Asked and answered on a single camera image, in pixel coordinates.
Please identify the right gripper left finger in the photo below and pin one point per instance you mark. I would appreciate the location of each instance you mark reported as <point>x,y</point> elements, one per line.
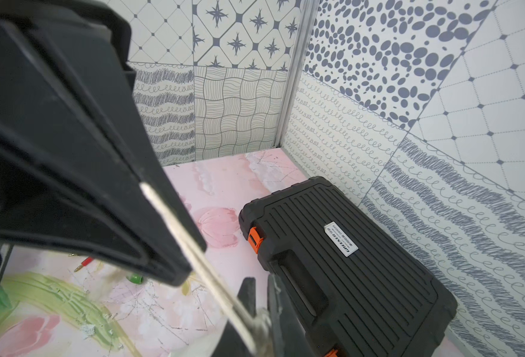
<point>73,148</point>

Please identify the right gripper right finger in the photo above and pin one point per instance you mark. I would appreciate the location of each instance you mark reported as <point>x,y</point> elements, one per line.
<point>275,329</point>

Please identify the beige cloth soil bag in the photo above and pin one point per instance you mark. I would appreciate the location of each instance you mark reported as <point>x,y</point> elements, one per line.
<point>209,267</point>

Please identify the black plastic tool case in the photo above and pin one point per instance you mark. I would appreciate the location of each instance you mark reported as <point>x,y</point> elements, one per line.
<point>355,291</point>

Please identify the red and black clip leads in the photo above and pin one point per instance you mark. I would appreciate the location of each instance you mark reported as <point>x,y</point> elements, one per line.
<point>86,261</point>

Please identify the green plastic nozzle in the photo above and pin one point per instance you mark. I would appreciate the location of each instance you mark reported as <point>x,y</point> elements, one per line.
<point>135,279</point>

